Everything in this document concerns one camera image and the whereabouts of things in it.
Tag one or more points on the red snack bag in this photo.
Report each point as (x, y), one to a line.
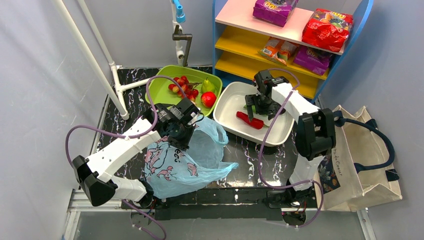
(327, 29)

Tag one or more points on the blue shelf with coloured boards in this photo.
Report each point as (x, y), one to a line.
(254, 35)

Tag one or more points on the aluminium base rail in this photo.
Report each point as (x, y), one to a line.
(96, 174)

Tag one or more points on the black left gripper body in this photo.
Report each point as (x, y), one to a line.
(178, 139)

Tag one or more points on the purple snack bag top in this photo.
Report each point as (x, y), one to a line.
(276, 12)

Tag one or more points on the red chili pepper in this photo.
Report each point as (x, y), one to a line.
(254, 122)

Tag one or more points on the grey faucet on pipe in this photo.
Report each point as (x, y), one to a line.
(182, 40)

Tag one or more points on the green corn cob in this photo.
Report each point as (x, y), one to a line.
(252, 107)

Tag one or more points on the red apple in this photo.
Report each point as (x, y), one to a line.
(208, 99)

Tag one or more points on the white pipe frame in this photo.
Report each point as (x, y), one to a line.
(82, 26)

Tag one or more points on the light blue printed plastic bag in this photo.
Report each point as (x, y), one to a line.
(173, 172)

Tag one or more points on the green rectangular tray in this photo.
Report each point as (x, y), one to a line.
(160, 92)

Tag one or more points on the purple snack bag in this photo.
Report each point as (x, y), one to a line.
(276, 12)
(315, 60)

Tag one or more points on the red strawberry bunch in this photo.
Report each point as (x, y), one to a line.
(185, 86)

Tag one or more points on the green pear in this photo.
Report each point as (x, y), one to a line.
(207, 86)

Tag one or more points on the cream canvas tote bag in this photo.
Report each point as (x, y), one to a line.
(358, 172)

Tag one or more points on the orange snack bag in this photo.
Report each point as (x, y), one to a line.
(278, 51)

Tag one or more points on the purple snack bag lower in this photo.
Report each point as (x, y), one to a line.
(315, 60)

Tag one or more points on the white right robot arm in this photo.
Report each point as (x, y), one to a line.
(315, 132)

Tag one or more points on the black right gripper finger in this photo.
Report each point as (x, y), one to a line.
(250, 113)
(275, 112)

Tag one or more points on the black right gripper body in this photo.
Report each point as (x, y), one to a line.
(255, 104)

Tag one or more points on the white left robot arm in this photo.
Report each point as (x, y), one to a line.
(96, 173)

